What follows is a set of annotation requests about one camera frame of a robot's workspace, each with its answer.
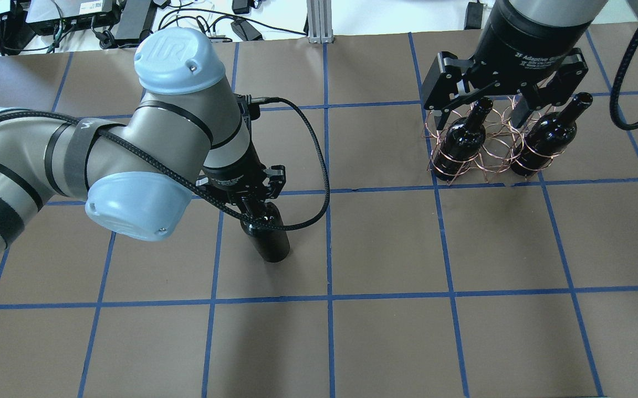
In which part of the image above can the dark wine bottle rear basket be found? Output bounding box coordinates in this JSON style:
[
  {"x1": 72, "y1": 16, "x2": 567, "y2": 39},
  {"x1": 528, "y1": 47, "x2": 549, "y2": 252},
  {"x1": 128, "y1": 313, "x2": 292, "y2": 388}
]
[{"x1": 510, "y1": 92, "x2": 594, "y2": 178}]

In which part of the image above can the aluminium frame post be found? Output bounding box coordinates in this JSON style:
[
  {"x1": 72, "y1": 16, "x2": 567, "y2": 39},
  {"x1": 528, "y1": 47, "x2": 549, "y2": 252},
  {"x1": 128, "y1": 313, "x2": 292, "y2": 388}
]
[{"x1": 306, "y1": 0, "x2": 334, "y2": 44}]

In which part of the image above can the black braided cable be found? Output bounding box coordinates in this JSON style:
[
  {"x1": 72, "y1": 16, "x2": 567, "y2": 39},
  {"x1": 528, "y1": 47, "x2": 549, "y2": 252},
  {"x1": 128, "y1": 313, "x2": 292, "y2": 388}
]
[{"x1": 0, "y1": 96, "x2": 332, "y2": 232}]

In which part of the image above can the dark wine bottle basket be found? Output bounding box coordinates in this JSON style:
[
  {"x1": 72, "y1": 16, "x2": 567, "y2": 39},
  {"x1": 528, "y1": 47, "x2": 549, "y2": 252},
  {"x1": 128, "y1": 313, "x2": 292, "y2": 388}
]
[
  {"x1": 432, "y1": 97, "x2": 493, "y2": 182},
  {"x1": 510, "y1": 92, "x2": 594, "y2": 178}
]

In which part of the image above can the black power adapter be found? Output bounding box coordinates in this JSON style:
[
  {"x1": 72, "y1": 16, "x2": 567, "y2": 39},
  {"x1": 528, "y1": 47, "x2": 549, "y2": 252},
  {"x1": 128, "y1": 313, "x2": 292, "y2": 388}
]
[{"x1": 231, "y1": 19, "x2": 264, "y2": 42}]

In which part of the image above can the dark wine bottle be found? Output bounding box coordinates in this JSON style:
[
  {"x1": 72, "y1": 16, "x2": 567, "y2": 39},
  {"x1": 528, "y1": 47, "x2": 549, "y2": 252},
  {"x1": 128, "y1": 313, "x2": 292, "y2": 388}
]
[{"x1": 240, "y1": 197, "x2": 290, "y2": 263}]

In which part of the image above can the black power brick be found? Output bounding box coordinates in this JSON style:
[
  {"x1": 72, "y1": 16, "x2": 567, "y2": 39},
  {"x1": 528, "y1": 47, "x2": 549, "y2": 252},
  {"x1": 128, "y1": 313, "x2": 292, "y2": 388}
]
[{"x1": 114, "y1": 1, "x2": 156, "y2": 46}]

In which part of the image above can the dark wine bottle front basket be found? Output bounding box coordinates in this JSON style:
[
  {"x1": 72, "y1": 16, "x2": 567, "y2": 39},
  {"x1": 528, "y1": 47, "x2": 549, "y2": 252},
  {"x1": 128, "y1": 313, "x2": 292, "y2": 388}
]
[{"x1": 432, "y1": 97, "x2": 493, "y2": 182}]

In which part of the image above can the copper wire wine basket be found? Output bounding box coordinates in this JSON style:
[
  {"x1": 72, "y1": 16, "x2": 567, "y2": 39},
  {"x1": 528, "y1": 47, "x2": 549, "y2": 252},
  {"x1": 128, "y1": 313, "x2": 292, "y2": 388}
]
[{"x1": 423, "y1": 96, "x2": 566, "y2": 186}]

